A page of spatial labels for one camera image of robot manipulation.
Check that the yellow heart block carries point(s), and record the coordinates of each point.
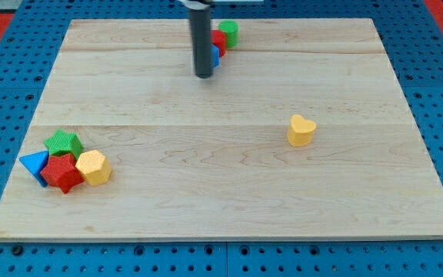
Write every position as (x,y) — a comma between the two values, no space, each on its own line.
(300,131)

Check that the wooden board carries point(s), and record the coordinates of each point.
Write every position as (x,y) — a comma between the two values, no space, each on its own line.
(208,159)

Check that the blue block behind rod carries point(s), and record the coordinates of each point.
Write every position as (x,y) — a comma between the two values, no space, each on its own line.
(215,56)

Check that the red block behind rod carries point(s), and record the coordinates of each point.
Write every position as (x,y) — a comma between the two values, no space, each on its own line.
(219,40)

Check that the green cylinder block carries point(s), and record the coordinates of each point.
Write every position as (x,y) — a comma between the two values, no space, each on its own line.
(230,28)

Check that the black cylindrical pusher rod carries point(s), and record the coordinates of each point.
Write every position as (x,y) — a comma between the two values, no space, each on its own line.
(200,26)

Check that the yellow hexagon block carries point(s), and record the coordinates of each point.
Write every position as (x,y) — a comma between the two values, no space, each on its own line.
(94,167)

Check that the green star block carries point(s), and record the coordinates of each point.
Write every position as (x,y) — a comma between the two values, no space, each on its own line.
(62,143)

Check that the red star block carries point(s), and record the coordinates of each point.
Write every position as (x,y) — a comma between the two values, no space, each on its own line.
(60,172)

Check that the blue triangle block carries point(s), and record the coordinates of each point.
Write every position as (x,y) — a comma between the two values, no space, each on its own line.
(35,163)

